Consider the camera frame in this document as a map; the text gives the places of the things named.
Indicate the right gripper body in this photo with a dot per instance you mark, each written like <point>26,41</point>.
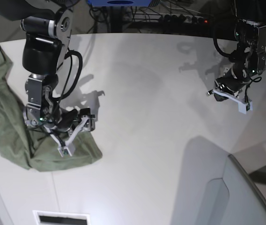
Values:
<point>63,120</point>

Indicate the blue bin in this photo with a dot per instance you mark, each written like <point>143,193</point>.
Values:
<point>118,3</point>

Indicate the green t-shirt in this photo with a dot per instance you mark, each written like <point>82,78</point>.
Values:
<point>31,149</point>

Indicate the grey metal table-side rail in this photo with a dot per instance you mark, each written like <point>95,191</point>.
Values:
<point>248,180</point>

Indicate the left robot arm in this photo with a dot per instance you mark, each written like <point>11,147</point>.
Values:
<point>249,57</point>

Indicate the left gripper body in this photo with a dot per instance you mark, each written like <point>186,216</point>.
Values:
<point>233,81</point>

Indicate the black power strip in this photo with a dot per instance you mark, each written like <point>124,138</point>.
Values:
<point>181,19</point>

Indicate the white label with black bar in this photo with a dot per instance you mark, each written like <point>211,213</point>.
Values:
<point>60,218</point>

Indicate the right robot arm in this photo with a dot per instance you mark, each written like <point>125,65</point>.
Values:
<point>48,27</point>

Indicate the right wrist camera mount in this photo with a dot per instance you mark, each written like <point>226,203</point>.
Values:
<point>65,140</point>

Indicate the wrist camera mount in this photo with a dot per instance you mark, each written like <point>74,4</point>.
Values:
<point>244,104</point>
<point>65,140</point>

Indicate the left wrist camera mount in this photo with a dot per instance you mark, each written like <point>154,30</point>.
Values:
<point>244,104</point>

